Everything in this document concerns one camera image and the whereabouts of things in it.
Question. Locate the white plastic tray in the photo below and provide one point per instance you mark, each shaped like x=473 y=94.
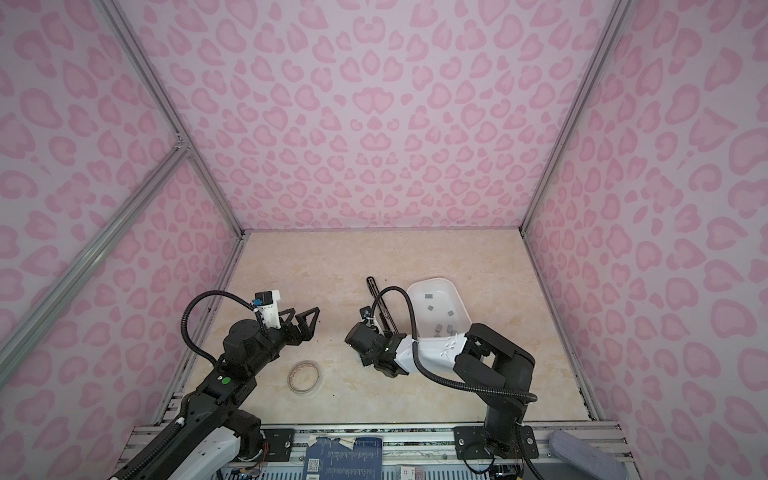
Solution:
x=446 y=307

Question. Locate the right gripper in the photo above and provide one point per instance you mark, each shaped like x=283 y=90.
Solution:
x=364 y=359

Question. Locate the black stapler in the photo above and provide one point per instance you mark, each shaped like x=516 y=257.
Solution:
x=385 y=317

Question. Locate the grey cloth pad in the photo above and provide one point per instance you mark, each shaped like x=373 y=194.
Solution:
x=583 y=456

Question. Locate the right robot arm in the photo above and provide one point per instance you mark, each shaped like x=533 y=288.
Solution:
x=479 y=361

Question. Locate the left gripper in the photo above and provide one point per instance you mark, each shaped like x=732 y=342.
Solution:
x=304 y=332

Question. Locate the clear tape roll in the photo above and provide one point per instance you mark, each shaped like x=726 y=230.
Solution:
x=304 y=378

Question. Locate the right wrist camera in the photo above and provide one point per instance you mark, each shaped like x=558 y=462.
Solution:
x=367 y=316

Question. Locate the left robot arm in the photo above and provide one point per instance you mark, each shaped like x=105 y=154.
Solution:
x=210 y=429

